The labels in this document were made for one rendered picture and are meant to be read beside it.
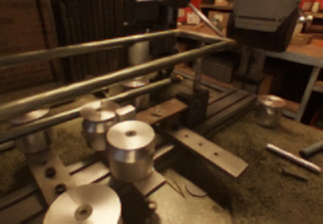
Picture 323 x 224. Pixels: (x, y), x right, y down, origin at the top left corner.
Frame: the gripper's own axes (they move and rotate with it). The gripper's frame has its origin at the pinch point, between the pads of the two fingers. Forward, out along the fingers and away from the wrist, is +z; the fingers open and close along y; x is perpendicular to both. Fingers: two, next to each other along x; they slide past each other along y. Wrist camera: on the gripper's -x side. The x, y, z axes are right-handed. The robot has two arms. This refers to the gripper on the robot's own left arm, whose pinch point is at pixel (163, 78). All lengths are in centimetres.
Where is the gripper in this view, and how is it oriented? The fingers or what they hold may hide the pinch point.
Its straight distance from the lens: 59.4
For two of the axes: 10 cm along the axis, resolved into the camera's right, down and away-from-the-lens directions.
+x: 10.0, 0.2, 0.2
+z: -0.3, 8.8, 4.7
